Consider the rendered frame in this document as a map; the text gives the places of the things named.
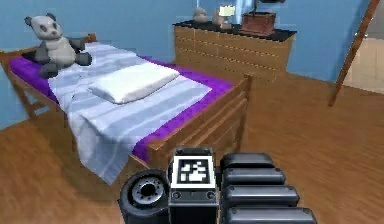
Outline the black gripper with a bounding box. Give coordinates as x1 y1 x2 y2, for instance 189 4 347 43
118 169 172 224

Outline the wooden bed with purple mattress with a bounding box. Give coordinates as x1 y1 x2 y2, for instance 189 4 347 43
0 32 253 188

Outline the striped pale blue blanket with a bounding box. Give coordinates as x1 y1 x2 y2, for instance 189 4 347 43
47 41 213 186

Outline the white pillow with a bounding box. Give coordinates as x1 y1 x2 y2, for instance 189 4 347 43
87 62 181 105

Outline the wooden chest of drawers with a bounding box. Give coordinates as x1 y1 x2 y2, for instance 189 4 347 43
172 20 298 83

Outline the grey and white panda toy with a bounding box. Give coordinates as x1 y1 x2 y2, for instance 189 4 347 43
23 12 93 80

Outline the small grey round figurine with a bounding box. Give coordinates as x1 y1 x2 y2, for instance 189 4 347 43
193 6 209 24

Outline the small lamp with pale shade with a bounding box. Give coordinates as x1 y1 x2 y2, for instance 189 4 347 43
212 4 237 31

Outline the brown wooden box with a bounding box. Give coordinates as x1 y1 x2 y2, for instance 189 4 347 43
238 11 278 37

